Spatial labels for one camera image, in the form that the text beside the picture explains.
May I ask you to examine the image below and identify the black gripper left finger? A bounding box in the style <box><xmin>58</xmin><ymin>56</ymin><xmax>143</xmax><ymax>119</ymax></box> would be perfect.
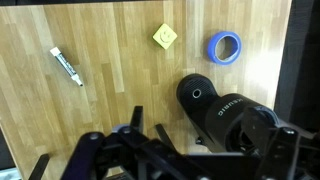
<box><xmin>61</xmin><ymin>105</ymin><xmax>145</xmax><ymax>180</ymax></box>

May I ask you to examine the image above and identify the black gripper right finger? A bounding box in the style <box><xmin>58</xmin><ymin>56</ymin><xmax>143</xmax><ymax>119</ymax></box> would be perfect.
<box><xmin>241</xmin><ymin>105</ymin><xmax>299</xmax><ymax>180</ymax></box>

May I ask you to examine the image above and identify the blue masking tape roll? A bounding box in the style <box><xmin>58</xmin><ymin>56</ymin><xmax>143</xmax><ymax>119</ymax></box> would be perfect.
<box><xmin>207</xmin><ymin>30</ymin><xmax>243</xmax><ymax>66</ymax></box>

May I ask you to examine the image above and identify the black Keurig coffee machine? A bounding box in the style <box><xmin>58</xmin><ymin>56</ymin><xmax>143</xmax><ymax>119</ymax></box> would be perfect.
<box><xmin>175</xmin><ymin>73</ymin><xmax>284</xmax><ymax>155</ymax></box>

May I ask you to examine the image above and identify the yellow sticky note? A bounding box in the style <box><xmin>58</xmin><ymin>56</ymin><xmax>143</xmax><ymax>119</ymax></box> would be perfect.
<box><xmin>152</xmin><ymin>22</ymin><xmax>178</xmax><ymax>50</ymax></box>

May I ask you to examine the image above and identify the black strap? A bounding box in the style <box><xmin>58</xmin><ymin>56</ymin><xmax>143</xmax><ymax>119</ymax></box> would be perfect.
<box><xmin>28</xmin><ymin>153</ymin><xmax>51</xmax><ymax>180</ymax></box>
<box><xmin>154</xmin><ymin>123</ymin><xmax>176</xmax><ymax>151</ymax></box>

